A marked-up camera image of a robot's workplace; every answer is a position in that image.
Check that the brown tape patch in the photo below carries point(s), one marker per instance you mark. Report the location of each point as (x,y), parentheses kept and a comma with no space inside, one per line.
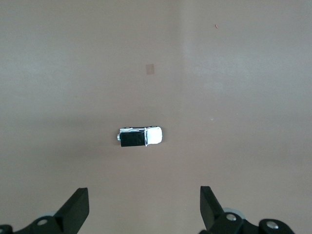
(150,69)

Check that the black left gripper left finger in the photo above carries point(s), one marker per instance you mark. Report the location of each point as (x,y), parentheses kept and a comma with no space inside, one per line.
(73,212)

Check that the white jeep toy black roof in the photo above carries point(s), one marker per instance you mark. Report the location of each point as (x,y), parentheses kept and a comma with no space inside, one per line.
(153,136)

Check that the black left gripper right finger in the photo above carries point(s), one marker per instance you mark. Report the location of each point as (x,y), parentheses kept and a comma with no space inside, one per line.
(212,214)

